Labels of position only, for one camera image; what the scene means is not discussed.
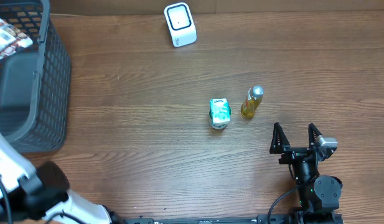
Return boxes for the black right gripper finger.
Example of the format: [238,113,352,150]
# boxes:
[269,122,290,154]
[308,123,322,147]

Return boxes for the yellow bottle silver cap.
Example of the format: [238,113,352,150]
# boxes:
[241,85,264,119]

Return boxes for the green white tissue cup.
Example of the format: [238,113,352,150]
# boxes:
[208,98,232,129]

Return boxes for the small printed snack bag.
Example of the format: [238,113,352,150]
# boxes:
[0,18,33,60]

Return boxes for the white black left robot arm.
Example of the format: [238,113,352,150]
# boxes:
[0,133,123,224]

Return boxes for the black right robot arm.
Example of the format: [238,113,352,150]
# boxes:
[266,123,343,223]

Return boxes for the white barcode scanner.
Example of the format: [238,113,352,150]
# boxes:
[164,2,197,47]

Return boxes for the grey plastic mesh basket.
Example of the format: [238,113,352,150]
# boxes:
[0,1,72,153]

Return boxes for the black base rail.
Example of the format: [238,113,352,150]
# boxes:
[67,214,345,224]

